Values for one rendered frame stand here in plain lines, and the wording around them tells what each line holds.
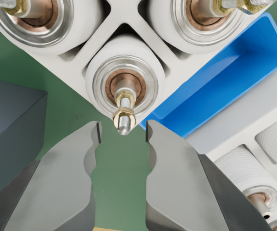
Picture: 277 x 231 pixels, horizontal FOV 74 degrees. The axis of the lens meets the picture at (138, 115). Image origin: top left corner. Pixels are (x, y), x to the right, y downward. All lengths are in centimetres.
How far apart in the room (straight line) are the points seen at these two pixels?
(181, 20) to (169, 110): 34
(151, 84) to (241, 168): 24
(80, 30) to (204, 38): 13
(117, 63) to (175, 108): 33
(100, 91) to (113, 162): 42
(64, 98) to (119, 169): 28
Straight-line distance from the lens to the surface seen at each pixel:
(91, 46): 28
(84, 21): 22
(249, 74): 46
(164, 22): 21
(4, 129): 38
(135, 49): 21
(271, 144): 41
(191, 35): 21
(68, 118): 54
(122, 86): 19
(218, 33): 22
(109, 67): 21
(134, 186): 69
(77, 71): 29
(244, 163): 39
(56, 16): 21
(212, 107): 43
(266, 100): 42
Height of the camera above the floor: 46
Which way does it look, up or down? 62 degrees down
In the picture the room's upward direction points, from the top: 174 degrees clockwise
